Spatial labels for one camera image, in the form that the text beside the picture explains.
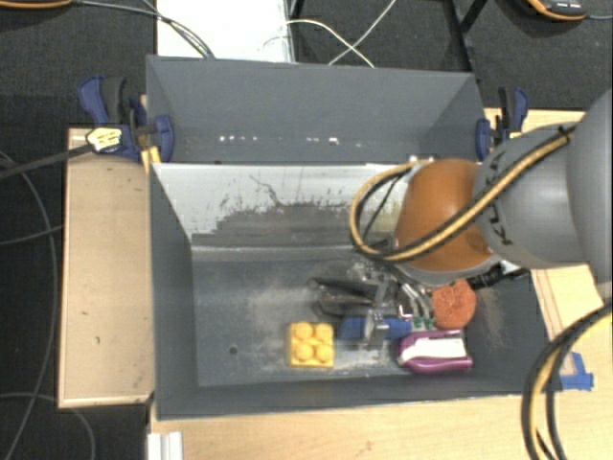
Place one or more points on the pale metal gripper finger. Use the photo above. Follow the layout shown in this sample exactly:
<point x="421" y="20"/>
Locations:
<point x="377" y="329"/>
<point x="381" y="295"/>

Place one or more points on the blue cylinder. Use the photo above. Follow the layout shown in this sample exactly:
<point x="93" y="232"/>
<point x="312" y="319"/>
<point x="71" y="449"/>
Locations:
<point x="352" y="328"/>

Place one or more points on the orange-red round scrubber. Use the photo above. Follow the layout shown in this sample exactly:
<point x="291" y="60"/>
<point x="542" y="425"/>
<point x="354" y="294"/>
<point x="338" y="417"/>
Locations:
<point x="454" y="305"/>

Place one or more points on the purple and white stapler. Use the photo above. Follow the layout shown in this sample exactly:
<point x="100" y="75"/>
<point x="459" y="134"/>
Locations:
<point x="433" y="352"/>

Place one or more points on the yellow toy building block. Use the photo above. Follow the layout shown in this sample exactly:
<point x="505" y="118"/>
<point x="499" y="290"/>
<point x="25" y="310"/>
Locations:
<point x="311" y="345"/>

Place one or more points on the grey metal bin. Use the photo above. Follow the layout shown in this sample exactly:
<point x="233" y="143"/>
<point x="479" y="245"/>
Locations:
<point x="268" y="300"/>

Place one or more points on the pale wood board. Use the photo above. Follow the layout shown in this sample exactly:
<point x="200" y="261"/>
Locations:
<point x="107" y="281"/>

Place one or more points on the black cylinder on white bracket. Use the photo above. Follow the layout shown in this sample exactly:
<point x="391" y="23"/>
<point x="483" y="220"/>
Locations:
<point x="483" y="280"/>

